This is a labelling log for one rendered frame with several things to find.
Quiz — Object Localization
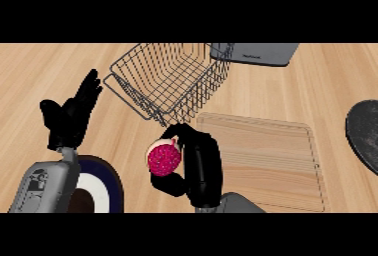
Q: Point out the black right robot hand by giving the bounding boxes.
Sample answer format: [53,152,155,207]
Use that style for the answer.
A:
[149,122,224,209]

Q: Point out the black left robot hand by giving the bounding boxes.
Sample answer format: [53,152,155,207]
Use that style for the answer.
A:
[38,68,105,152]

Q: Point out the pale wooden cutting board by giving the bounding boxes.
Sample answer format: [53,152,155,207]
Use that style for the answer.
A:
[195,111,329,213]

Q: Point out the navy and white plate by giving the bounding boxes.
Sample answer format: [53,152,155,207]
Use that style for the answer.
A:
[65,154,125,214]

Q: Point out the dark grey round pan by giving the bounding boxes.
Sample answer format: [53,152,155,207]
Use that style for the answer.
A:
[344,99,378,176]

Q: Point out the grey flat appliance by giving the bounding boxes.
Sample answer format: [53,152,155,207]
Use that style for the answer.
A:
[210,42,301,68]

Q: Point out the grey wire basket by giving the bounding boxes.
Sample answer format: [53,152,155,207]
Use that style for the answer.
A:
[102,42,236,128]

